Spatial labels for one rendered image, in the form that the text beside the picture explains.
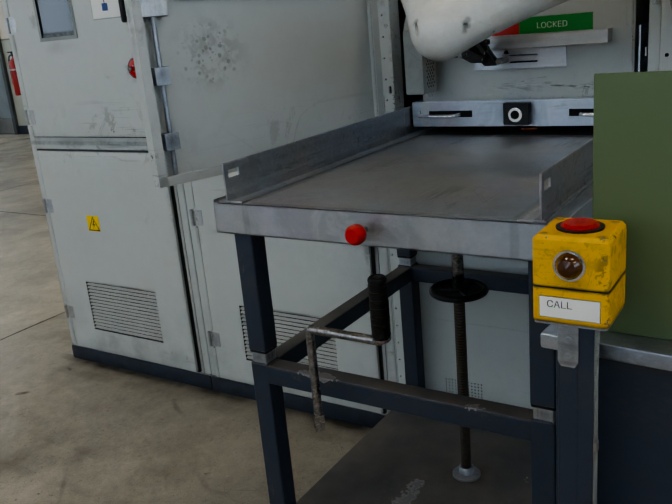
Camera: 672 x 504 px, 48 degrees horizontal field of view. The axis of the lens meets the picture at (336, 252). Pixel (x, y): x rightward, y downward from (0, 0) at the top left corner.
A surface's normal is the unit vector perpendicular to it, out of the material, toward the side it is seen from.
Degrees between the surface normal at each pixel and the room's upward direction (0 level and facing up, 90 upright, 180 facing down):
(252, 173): 90
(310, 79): 90
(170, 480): 0
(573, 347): 90
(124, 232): 90
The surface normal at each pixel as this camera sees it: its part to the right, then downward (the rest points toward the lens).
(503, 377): -0.53, 0.29
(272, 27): 0.62, 0.18
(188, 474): -0.09, -0.95
